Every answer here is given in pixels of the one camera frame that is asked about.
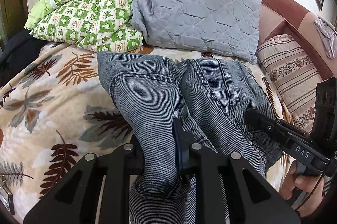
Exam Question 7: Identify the blue denim jeans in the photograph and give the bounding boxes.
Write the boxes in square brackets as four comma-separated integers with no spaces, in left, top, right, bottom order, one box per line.
[97,52,282,223]

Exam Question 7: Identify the dark clothing at bedside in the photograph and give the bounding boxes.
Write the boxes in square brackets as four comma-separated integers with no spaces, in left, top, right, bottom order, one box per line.
[1,30,47,87]

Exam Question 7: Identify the person right hand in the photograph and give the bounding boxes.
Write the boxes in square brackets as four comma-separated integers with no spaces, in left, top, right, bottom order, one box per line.
[279,161,324,218]

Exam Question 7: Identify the striped beige pillow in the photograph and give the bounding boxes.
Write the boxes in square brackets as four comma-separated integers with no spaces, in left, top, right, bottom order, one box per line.
[257,34,322,133]

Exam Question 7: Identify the leaf print blanket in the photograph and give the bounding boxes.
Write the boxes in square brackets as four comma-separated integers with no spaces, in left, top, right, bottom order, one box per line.
[0,40,298,224]

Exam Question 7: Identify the grey cloth on headboard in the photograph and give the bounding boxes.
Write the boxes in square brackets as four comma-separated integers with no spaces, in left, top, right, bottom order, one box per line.
[314,17,337,59]

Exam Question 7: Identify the pink upholstered headboard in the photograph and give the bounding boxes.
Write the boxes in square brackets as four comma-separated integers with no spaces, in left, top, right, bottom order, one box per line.
[258,0,336,80]

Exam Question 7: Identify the grey quilted pillow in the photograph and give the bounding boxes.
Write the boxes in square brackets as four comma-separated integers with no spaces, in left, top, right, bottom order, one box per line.
[131,0,262,64]

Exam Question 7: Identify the green patterned quilt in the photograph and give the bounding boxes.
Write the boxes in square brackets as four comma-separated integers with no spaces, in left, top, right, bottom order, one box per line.
[25,0,143,52]

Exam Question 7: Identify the black cable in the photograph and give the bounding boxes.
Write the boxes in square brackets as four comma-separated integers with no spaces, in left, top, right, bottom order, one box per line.
[293,170,326,212]

